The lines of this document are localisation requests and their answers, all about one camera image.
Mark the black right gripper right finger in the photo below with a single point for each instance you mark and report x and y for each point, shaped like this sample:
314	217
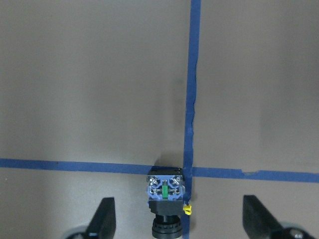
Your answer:
258	222

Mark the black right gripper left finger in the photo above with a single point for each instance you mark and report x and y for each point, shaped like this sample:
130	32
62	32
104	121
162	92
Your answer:
103	223

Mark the yellow push button switch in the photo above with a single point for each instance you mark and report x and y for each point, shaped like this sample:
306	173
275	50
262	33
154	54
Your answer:
166	191

